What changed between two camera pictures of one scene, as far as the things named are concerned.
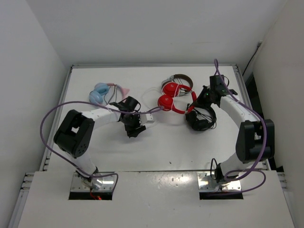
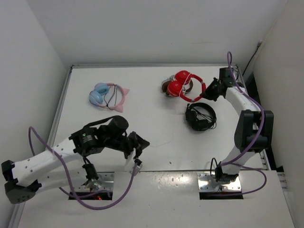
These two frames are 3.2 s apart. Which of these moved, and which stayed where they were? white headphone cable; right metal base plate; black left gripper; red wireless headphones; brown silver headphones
Moved: black left gripper; white headphone cable; red wireless headphones
Stayed: brown silver headphones; right metal base plate
